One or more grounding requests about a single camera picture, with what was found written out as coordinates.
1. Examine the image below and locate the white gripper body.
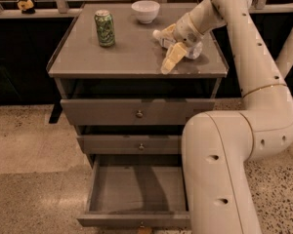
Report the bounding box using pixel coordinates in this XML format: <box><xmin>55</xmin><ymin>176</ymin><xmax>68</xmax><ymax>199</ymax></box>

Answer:
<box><xmin>173</xmin><ymin>12</ymin><xmax>203</xmax><ymax>48</ymax></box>

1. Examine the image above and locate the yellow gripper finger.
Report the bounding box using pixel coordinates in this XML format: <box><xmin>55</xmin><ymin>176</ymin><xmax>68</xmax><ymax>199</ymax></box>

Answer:
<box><xmin>159</xmin><ymin>23</ymin><xmax>176</xmax><ymax>41</ymax></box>
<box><xmin>161</xmin><ymin>42</ymin><xmax>187</xmax><ymax>74</ymax></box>

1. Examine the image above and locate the clear blue-label plastic bottle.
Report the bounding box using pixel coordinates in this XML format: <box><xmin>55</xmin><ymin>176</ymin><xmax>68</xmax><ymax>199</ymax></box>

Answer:
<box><xmin>152</xmin><ymin>30</ymin><xmax>203</xmax><ymax>59</ymax></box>

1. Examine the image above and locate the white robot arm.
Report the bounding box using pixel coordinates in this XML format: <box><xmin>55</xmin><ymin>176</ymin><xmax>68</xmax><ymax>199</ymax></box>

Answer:
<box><xmin>155</xmin><ymin>0</ymin><xmax>293</xmax><ymax>234</ymax></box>

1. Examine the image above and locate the grey drawer cabinet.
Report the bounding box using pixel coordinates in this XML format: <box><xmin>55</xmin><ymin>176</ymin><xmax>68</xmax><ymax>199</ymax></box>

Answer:
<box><xmin>45</xmin><ymin>1</ymin><xmax>230</xmax><ymax>165</ymax></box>

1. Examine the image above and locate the grey top drawer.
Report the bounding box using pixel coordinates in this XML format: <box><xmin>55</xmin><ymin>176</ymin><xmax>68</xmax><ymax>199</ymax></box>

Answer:
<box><xmin>61</xmin><ymin>98</ymin><xmax>215</xmax><ymax>126</ymax></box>

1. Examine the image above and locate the grey middle drawer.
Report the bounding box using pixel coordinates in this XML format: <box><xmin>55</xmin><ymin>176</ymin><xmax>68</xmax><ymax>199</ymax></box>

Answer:
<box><xmin>77</xmin><ymin>135</ymin><xmax>181</xmax><ymax>155</ymax></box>

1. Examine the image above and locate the grey open bottom drawer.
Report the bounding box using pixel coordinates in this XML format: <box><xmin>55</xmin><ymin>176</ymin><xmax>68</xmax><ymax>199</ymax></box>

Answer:
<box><xmin>78</xmin><ymin>154</ymin><xmax>190</xmax><ymax>229</ymax></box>

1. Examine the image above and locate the white ceramic bowl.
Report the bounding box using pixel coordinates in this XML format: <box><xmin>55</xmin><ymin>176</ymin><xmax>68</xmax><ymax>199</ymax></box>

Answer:
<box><xmin>131</xmin><ymin>0</ymin><xmax>160</xmax><ymax>23</ymax></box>

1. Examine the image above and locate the green soda can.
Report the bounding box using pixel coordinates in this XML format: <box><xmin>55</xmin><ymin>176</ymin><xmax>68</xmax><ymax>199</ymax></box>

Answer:
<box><xmin>94</xmin><ymin>10</ymin><xmax>115</xmax><ymax>47</ymax></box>

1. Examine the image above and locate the white diagonal pillar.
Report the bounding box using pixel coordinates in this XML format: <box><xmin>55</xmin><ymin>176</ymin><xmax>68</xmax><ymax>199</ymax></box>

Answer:
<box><xmin>275</xmin><ymin>27</ymin><xmax>293</xmax><ymax>78</ymax></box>

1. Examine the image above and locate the metal window railing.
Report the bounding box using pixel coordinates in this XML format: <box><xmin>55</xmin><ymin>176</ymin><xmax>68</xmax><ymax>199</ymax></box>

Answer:
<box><xmin>0</xmin><ymin>0</ymin><xmax>293</xmax><ymax>20</ymax></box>

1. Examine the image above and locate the small yellow black object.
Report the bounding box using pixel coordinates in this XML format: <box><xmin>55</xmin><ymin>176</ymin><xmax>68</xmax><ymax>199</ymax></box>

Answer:
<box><xmin>18</xmin><ymin>0</ymin><xmax>35</xmax><ymax>14</ymax></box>

